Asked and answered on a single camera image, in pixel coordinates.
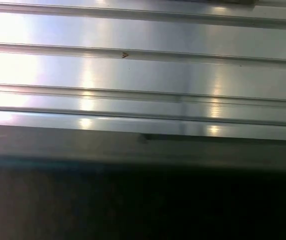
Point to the dark grey PC case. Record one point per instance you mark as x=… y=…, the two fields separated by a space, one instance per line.
x=143 y=155

